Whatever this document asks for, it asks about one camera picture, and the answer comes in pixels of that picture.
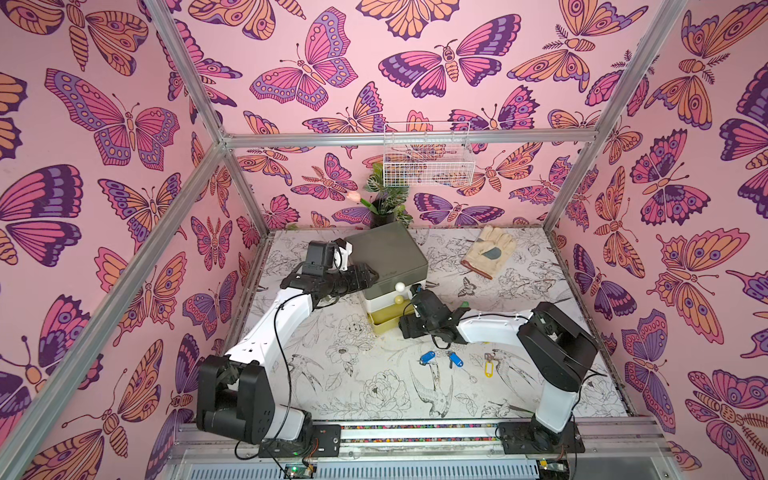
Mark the aluminium cage frame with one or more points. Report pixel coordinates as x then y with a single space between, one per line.
39 419

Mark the key with yellow tag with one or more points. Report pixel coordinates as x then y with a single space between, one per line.
491 363

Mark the potted green plant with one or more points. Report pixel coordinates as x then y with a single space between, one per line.
388 204

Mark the beige work glove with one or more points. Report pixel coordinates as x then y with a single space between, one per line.
490 252

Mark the white wire wall basket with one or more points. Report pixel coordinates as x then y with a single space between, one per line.
423 157

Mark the grey three-drawer storage box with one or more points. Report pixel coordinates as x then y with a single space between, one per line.
394 255

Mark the key with blue tag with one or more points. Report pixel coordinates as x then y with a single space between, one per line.
426 358

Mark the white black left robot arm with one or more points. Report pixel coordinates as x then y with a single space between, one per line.
239 396

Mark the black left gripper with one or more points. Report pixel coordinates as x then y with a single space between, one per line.
354 282

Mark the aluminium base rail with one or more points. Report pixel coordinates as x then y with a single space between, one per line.
614 448

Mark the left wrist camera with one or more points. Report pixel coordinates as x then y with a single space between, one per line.
323 257

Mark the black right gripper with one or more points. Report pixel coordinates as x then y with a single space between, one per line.
413 324

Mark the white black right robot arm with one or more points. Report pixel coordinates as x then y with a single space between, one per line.
561 350

